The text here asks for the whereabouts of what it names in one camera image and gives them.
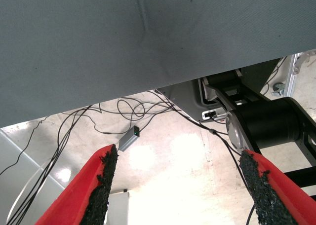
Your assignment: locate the black cable with ferrite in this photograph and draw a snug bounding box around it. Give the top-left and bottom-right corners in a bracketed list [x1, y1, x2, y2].
[150, 89, 256, 225]

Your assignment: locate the thin black floor cable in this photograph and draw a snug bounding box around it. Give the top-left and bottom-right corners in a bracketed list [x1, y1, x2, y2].
[7, 109, 84, 225]
[4, 105, 93, 225]
[261, 56, 288, 95]
[0, 116, 49, 176]
[88, 90, 181, 135]

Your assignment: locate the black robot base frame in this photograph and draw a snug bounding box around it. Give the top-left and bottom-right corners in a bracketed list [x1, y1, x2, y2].
[198, 57, 316, 201]

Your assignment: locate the dark grey table cloth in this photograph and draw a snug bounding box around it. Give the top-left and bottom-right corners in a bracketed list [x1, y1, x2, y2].
[0, 0, 316, 128]

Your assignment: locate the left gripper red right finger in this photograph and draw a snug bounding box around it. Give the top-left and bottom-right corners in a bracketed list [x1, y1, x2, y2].
[238, 149, 316, 225]

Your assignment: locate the aluminium profile bar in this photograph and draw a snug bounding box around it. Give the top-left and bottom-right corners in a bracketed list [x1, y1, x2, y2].
[284, 52, 304, 99]

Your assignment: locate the grey metal housing box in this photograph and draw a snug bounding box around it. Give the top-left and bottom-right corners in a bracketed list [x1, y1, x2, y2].
[158, 78, 229, 123]

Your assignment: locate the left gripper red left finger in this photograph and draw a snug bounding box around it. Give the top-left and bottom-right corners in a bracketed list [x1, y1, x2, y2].
[34, 143, 119, 225]

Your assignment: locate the grey caster wheel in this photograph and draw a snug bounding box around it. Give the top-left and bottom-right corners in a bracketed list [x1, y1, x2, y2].
[271, 83, 285, 97]

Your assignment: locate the grey usb adapter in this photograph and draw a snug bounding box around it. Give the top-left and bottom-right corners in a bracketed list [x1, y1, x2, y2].
[118, 125, 141, 152]

